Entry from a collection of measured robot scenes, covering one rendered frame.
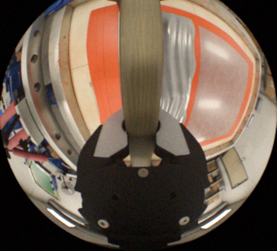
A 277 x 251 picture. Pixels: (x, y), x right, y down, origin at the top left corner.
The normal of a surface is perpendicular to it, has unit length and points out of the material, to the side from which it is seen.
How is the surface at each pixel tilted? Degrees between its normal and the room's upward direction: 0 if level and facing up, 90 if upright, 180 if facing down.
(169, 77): 41
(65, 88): 90
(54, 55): 0
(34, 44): 90
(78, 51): 0
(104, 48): 0
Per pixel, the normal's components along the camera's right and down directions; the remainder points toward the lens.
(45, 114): 1.00, -0.02
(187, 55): -0.48, 0.49
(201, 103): 0.00, 0.53
